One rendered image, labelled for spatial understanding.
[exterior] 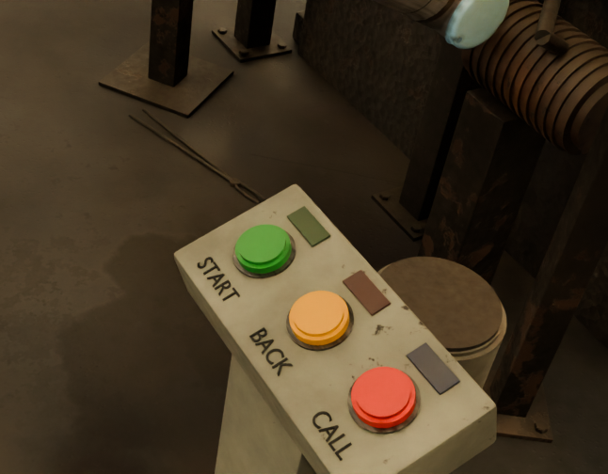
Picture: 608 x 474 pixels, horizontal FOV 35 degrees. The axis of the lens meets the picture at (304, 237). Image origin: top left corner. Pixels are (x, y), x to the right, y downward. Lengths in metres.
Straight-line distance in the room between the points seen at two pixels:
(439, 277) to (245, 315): 0.23
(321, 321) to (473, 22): 0.60
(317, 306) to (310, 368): 0.04
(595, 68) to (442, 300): 0.47
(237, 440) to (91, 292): 0.79
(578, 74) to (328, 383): 0.67
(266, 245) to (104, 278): 0.87
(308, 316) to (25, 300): 0.90
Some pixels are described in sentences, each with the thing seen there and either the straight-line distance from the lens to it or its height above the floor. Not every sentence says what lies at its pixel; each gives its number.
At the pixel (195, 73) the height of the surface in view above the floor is 0.01.
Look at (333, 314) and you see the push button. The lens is 0.64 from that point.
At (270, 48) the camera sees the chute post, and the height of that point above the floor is 0.01.
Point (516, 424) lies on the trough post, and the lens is 1.45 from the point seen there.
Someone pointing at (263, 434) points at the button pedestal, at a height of 0.50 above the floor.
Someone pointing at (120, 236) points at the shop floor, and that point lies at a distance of 1.61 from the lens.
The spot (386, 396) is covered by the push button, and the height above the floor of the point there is 0.61.
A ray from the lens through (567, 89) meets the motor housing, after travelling 1.19.
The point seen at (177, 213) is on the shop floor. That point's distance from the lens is 1.66.
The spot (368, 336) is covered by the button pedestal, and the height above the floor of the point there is 0.61.
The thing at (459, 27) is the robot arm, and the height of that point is 0.55.
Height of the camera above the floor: 1.06
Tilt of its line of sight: 40 degrees down
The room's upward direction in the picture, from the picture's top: 11 degrees clockwise
